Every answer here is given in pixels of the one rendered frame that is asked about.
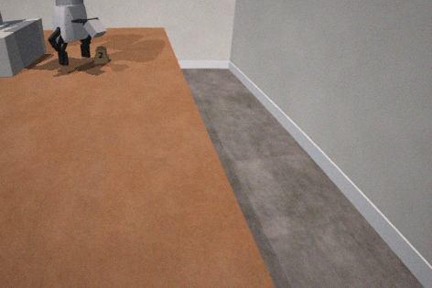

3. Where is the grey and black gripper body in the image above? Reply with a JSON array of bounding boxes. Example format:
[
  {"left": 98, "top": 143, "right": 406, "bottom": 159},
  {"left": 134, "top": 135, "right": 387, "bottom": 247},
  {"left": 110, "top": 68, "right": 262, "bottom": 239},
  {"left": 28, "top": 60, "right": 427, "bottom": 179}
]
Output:
[{"left": 53, "top": 4, "right": 89, "bottom": 43}]

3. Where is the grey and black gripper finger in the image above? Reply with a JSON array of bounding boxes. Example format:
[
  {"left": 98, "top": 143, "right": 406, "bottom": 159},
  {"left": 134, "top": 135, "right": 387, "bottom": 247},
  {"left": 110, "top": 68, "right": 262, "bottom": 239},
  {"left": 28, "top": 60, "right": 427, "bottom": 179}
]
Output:
[
  {"left": 80, "top": 35, "right": 92, "bottom": 58},
  {"left": 48, "top": 27, "right": 69, "bottom": 66}
]

